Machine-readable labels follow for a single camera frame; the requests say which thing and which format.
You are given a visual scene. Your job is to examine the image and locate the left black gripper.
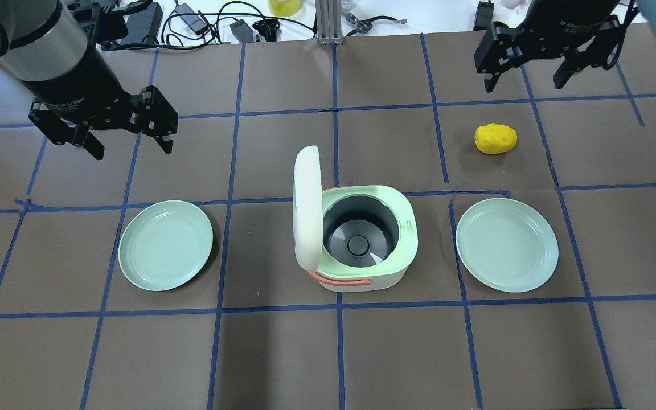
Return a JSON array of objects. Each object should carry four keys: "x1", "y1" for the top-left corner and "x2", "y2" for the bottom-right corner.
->
[{"x1": 21, "y1": 45, "x2": 178, "y2": 161}]

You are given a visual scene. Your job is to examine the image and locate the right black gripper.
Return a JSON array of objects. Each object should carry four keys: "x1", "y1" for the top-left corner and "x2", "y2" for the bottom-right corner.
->
[{"x1": 474, "y1": 1, "x2": 625, "y2": 93}]

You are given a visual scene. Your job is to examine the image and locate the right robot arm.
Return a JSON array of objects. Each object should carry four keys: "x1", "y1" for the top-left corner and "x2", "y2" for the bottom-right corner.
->
[{"x1": 474, "y1": 1, "x2": 656, "y2": 93}]

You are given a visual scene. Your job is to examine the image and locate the white rice cooker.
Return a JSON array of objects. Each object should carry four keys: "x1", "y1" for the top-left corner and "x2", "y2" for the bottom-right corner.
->
[{"x1": 292, "y1": 145, "x2": 419, "y2": 293}]

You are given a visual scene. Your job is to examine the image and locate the black power adapter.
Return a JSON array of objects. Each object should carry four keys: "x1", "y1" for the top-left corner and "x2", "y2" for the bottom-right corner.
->
[{"x1": 472, "y1": 1, "x2": 494, "y2": 31}]

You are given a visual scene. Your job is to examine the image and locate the yellow lemon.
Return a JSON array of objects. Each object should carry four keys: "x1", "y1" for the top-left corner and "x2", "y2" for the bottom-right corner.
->
[{"x1": 474, "y1": 124, "x2": 519, "y2": 155}]

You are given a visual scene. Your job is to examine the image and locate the green plate far side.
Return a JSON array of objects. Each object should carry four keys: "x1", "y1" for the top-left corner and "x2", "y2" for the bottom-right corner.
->
[{"x1": 118, "y1": 200, "x2": 214, "y2": 292}]

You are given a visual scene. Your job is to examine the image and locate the green plate near lemon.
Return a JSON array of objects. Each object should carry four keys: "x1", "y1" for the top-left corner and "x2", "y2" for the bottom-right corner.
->
[{"x1": 456, "y1": 198, "x2": 560, "y2": 293}]

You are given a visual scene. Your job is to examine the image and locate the yellow tape roll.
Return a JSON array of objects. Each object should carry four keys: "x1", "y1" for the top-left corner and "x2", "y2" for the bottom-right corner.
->
[{"x1": 267, "y1": 0, "x2": 302, "y2": 18}]

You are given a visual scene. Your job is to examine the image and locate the aluminium frame post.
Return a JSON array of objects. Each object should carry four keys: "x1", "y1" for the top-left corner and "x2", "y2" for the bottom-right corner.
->
[{"x1": 315, "y1": 0, "x2": 344, "y2": 45}]

